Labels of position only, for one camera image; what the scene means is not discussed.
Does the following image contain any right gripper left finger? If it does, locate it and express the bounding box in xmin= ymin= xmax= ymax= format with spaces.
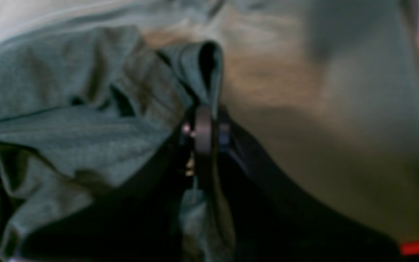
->
xmin=17 ymin=106 xmax=213 ymax=262

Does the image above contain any green long-sleeve T-shirt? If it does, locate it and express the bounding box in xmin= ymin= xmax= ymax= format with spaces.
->
xmin=0 ymin=25 xmax=223 ymax=262

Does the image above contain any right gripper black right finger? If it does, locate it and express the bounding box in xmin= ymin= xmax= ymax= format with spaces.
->
xmin=218 ymin=108 xmax=404 ymax=262

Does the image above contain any light green table cloth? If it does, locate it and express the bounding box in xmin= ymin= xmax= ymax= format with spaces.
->
xmin=0 ymin=0 xmax=419 ymax=242

